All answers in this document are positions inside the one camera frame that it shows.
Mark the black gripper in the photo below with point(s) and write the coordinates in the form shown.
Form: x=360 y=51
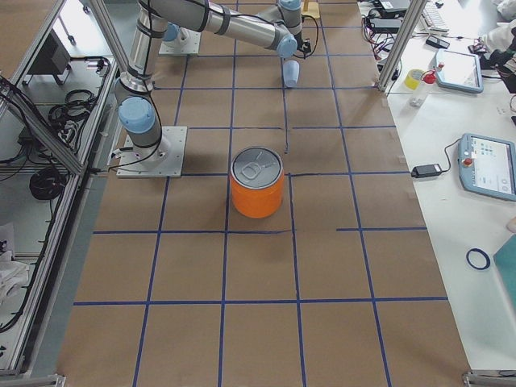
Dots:
x=298 y=42

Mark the white plastic cup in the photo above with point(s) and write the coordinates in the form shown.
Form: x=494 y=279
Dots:
x=291 y=69

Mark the wooden cup rack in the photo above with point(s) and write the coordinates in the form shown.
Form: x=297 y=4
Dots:
x=310 y=8

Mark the yellow tape roll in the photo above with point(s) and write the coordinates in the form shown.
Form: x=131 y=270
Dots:
x=413 y=78

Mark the black smartphone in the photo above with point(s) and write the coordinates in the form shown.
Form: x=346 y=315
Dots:
x=436 y=42

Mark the orange can with silver lid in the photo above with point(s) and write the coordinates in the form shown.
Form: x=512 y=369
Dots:
x=257 y=182

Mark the blue teach pendant far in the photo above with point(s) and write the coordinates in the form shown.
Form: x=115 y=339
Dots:
x=459 y=71

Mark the blue teach pendant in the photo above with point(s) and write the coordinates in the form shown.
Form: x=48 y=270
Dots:
x=459 y=71
x=487 y=166

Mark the black power adapter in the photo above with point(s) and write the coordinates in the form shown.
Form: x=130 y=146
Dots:
x=426 y=170

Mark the blue teach pendant near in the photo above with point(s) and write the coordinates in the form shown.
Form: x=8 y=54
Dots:
x=487 y=166

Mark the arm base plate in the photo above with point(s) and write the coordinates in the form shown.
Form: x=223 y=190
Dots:
x=167 y=161
x=179 y=41

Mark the aluminium frame post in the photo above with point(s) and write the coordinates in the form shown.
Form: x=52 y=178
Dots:
x=404 y=34

